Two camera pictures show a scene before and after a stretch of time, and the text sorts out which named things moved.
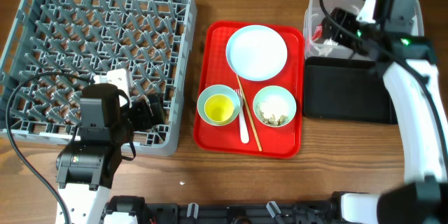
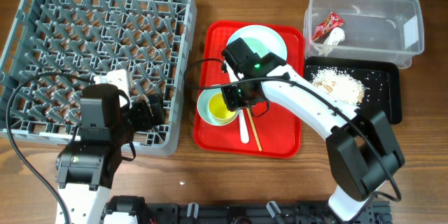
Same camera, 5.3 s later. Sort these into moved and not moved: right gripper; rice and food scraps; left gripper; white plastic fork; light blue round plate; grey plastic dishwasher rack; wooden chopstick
Moved: rice and food scraps; right gripper
Not moved: white plastic fork; light blue round plate; grey plastic dishwasher rack; wooden chopstick; left gripper
